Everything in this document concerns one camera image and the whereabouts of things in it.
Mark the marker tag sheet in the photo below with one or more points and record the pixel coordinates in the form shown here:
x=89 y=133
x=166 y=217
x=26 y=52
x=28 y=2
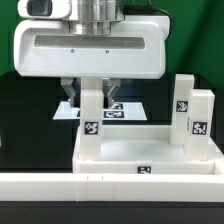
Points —
x=118 y=111

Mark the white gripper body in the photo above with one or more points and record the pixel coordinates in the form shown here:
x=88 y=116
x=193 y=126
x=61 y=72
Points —
x=134 y=49

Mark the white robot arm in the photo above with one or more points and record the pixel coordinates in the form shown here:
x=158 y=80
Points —
x=95 y=17

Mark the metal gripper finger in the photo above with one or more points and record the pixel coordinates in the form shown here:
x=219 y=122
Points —
x=67 y=85
x=110 y=87

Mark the white L-shaped fence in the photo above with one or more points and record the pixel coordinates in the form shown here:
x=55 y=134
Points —
x=111 y=187

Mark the white desk top tray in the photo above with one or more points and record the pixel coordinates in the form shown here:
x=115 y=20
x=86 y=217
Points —
x=127 y=149

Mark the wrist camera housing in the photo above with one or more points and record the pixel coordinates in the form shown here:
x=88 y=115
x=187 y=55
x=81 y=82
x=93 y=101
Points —
x=44 y=9

